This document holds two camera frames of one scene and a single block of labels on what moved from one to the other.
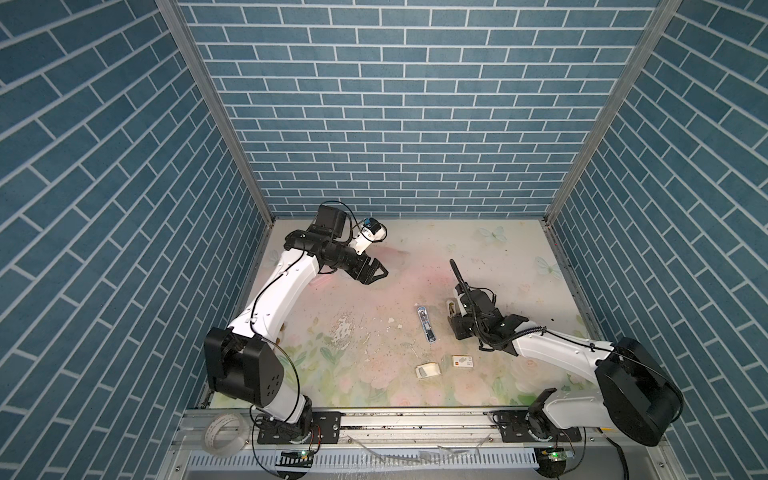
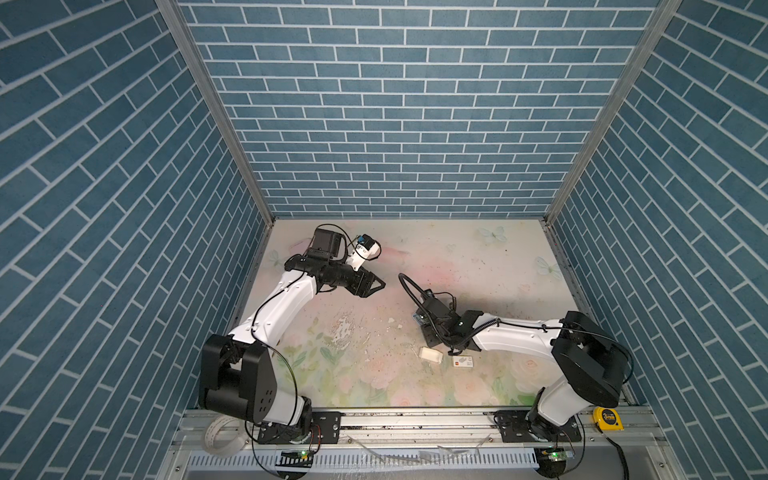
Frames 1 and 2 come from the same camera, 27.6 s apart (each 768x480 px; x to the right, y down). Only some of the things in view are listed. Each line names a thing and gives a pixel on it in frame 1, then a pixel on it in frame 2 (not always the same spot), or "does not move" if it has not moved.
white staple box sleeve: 462,361 does not move
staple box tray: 427,370 -> 431,354
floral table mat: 391,342 does not move
